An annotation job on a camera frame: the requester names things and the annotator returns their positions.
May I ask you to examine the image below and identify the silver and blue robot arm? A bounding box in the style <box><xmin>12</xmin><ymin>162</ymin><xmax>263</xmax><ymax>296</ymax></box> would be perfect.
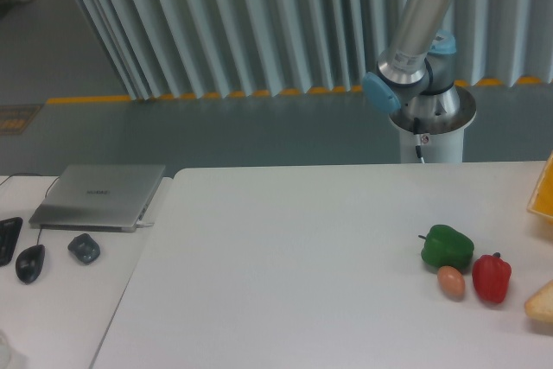
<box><xmin>362</xmin><ymin>0</ymin><xmax>552</xmax><ymax>134</ymax></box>

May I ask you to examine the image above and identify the green toy pepper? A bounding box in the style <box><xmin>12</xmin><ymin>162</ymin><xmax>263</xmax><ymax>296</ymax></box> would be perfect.
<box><xmin>419</xmin><ymin>224</ymin><xmax>474</xmax><ymax>271</ymax></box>

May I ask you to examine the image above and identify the red toy pepper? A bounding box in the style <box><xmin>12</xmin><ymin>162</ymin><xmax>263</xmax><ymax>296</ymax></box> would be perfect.
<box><xmin>472</xmin><ymin>252</ymin><xmax>512</xmax><ymax>304</ymax></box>

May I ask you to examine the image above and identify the silver closed laptop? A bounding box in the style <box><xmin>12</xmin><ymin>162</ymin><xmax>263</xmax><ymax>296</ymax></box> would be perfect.
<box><xmin>29</xmin><ymin>164</ymin><xmax>165</xmax><ymax>232</ymax></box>

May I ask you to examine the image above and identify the white corrugated folding screen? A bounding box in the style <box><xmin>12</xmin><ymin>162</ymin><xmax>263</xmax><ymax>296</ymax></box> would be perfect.
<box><xmin>77</xmin><ymin>0</ymin><xmax>552</xmax><ymax>99</ymax></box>

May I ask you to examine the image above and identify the dark grey small device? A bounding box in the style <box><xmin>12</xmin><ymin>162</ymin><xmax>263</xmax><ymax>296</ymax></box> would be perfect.
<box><xmin>67</xmin><ymin>233</ymin><xmax>101</xmax><ymax>265</ymax></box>

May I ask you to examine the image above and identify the brown egg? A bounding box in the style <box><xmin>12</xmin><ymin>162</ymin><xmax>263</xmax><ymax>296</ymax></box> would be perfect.
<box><xmin>437</xmin><ymin>266</ymin><xmax>466</xmax><ymax>299</ymax></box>

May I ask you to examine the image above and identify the black computer mouse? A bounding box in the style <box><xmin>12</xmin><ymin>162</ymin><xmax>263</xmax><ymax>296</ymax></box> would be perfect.
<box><xmin>16</xmin><ymin>244</ymin><xmax>45</xmax><ymax>284</ymax></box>

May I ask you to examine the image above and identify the yellow container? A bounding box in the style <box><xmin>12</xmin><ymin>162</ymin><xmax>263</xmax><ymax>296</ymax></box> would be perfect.
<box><xmin>526</xmin><ymin>155</ymin><xmax>553</xmax><ymax>223</ymax></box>

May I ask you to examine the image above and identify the black keyboard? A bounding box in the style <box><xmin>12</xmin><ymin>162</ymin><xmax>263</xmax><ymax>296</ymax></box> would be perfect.
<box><xmin>0</xmin><ymin>217</ymin><xmax>23</xmax><ymax>266</ymax></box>

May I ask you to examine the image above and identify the toy bread slice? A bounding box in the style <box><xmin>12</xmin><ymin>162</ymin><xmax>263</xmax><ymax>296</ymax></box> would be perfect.
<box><xmin>524</xmin><ymin>281</ymin><xmax>553</xmax><ymax>323</ymax></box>

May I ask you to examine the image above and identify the black and white base cable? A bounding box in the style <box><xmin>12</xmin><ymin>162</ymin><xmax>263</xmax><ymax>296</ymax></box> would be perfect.
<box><xmin>412</xmin><ymin>116</ymin><xmax>427</xmax><ymax>165</ymax></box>

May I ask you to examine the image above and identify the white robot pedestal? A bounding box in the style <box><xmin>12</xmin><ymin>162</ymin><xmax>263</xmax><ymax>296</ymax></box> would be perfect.
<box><xmin>395</xmin><ymin>127</ymin><xmax>465</xmax><ymax>163</ymax></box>

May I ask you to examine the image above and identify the black mouse cable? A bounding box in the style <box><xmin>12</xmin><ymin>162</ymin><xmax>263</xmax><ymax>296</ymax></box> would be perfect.
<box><xmin>0</xmin><ymin>172</ymin><xmax>61</xmax><ymax>247</ymax></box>

